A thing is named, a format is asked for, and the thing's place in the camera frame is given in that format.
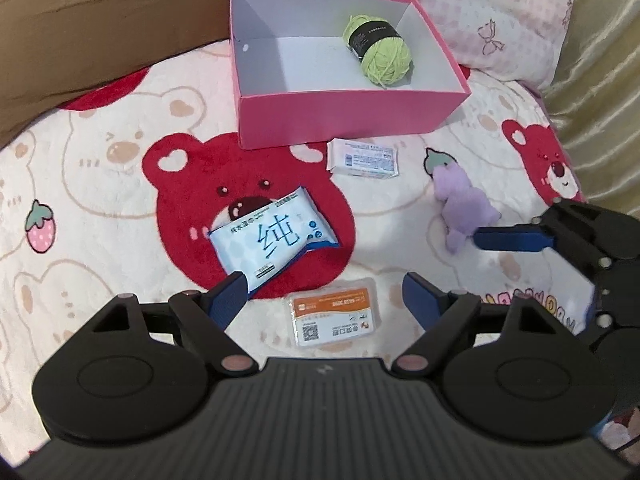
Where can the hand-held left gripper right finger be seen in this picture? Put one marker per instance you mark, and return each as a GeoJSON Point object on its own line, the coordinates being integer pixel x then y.
{"type": "Point", "coordinates": [420, 292]}

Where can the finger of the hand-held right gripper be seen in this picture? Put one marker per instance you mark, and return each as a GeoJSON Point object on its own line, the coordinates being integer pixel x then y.
{"type": "Point", "coordinates": [510, 240]}
{"type": "Point", "coordinates": [602, 305]}

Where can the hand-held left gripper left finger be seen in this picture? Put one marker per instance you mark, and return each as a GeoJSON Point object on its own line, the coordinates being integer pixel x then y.
{"type": "Point", "coordinates": [227, 297]}

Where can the purple plush toy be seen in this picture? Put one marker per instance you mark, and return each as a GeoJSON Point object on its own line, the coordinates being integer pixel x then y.
{"type": "Point", "coordinates": [462, 205]}

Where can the blue white wet wipes pack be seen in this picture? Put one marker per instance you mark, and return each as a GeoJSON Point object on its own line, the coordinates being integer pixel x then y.
{"type": "Point", "coordinates": [270, 240]}

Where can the orange white packet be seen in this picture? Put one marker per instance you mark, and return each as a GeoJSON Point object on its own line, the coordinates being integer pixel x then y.
{"type": "Point", "coordinates": [330, 320]}

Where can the small white printed packet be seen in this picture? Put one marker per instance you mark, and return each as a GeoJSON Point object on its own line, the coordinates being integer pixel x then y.
{"type": "Point", "coordinates": [362, 157]}

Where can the pink cardboard box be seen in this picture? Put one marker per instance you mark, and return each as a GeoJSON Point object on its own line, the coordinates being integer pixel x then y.
{"type": "Point", "coordinates": [325, 120]}

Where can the red bear printed blanket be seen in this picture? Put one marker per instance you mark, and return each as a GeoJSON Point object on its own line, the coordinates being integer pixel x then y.
{"type": "Point", "coordinates": [100, 185]}

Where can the olive satin cloth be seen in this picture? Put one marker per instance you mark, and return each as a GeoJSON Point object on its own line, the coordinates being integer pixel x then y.
{"type": "Point", "coordinates": [610, 85]}

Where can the green yarn ball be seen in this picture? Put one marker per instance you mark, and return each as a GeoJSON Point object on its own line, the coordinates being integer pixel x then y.
{"type": "Point", "coordinates": [385, 60]}

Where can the pink checked pillow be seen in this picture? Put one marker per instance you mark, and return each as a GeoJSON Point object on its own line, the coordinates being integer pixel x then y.
{"type": "Point", "coordinates": [475, 10]}

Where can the brown embroidered pillow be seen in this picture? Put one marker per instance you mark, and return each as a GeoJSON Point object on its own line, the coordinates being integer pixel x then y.
{"type": "Point", "coordinates": [100, 35]}

